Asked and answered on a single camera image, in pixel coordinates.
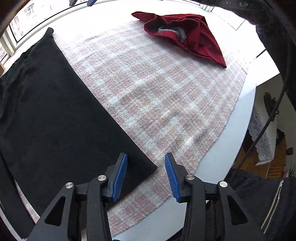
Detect pink plaid table cloth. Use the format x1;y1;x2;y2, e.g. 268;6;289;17
14;18;247;238

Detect black jacket with zippers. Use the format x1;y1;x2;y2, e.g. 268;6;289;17
206;169;296;241

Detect right forearm black sleeve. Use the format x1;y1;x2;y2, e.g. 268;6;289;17
237;1;295;101

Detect white window frame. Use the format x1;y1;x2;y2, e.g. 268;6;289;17
1;1;106;72

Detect dark red garment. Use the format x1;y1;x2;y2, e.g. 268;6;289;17
132;11;226;68

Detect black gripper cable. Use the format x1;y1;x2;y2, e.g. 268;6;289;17
238;46;293;170

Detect white lace cloth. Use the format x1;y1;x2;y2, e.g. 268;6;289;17
248;105;277;166

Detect black shorts with yellow stripes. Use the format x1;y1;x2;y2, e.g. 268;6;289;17
1;28;156;238

